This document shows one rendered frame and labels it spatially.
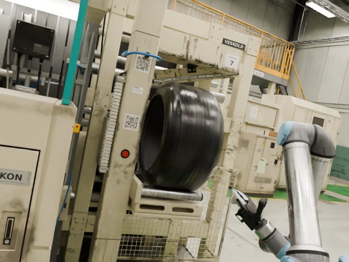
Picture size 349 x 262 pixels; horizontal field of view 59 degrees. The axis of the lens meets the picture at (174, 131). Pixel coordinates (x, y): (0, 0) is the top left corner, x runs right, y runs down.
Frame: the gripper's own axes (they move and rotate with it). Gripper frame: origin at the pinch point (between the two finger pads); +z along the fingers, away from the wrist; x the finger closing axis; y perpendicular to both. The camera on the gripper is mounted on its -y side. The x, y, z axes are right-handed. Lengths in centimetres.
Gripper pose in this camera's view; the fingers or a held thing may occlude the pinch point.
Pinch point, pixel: (234, 190)
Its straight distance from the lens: 154.2
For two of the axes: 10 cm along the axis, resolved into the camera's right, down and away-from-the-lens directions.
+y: -5.2, 6.2, 5.9
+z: -6.5, -7.4, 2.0
